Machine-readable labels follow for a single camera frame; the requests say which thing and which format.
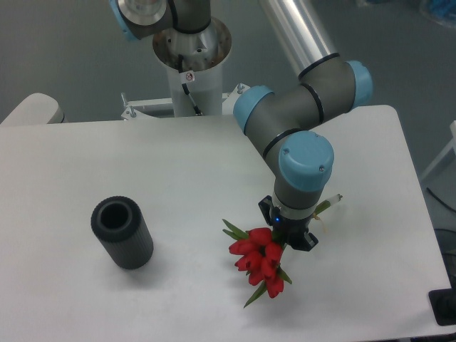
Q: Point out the dark grey ribbed vase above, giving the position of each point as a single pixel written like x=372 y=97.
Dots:
x=119 y=226

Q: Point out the black device at table edge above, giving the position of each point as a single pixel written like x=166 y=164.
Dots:
x=443 y=306

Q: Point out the white metal base frame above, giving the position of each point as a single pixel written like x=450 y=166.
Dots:
x=162 y=107

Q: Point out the red tulip bouquet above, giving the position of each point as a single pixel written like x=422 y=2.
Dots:
x=260 y=254

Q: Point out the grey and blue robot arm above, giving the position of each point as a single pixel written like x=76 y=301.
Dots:
x=280 y=127

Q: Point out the white furniture at right edge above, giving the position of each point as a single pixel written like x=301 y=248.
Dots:
x=442 y=160

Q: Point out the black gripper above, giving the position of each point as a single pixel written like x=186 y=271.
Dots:
x=294 y=232

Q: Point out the blue plastic bag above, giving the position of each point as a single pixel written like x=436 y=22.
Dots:
x=440 y=11

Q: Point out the white chair armrest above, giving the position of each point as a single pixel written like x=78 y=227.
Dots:
x=36 y=109

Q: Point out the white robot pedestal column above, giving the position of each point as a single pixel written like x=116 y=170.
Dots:
x=193 y=63

